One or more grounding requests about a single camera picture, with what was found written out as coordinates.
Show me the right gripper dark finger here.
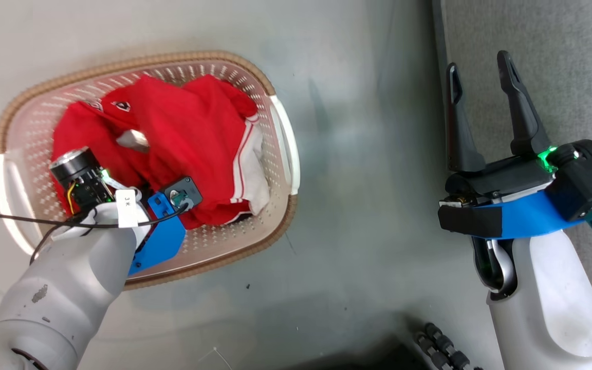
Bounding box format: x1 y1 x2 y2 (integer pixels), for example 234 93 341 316
496 50 552 157
445 62 487 173

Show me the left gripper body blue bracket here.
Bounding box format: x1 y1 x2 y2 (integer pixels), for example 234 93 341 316
49 146 187 275

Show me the black corrugated cable conduit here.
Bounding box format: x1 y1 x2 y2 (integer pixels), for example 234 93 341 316
413 322 483 370

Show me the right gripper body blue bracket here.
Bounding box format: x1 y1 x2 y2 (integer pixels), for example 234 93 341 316
437 153 584 241

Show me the white cable label tag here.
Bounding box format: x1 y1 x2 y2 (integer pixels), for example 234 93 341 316
115 189 139 229

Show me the grey fabric sofa seat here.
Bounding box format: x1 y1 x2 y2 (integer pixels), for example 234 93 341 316
432 0 592 329

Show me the beige perforated plastic laundry basket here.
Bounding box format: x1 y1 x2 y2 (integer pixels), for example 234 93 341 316
0 50 301 291

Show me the red and white sports jersey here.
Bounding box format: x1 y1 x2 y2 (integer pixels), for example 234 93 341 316
52 75 271 230

